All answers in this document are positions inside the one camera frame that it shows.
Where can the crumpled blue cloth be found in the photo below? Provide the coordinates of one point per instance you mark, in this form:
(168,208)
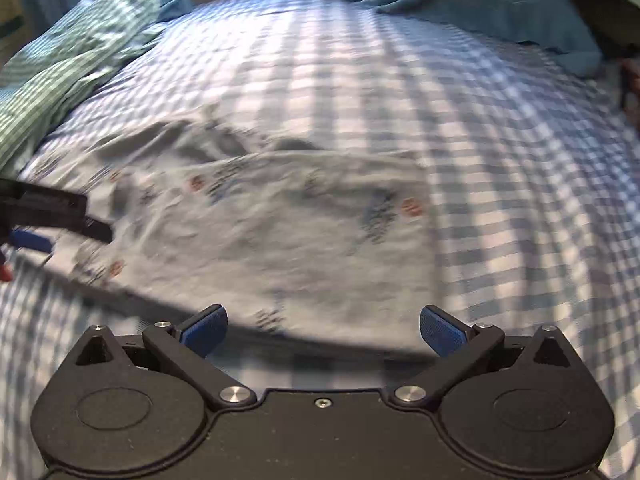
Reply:
(475,5)

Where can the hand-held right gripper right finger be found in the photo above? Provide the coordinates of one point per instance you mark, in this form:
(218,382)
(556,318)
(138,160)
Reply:
(442,332)

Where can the blue checked bed sheet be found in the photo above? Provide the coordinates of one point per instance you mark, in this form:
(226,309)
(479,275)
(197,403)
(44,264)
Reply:
(500,185)

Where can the green checked quilt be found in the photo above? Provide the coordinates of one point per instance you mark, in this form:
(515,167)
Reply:
(65,70)

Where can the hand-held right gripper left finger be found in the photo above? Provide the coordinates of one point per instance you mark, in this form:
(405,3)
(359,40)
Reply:
(204,332)

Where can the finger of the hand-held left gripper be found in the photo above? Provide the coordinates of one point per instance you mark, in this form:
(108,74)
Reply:
(60,210)
(31,240)

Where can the small blue pillow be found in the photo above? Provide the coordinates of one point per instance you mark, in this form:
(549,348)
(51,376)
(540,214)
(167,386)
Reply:
(175,2)

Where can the grey printed pants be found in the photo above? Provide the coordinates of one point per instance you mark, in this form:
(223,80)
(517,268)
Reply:
(280,240)

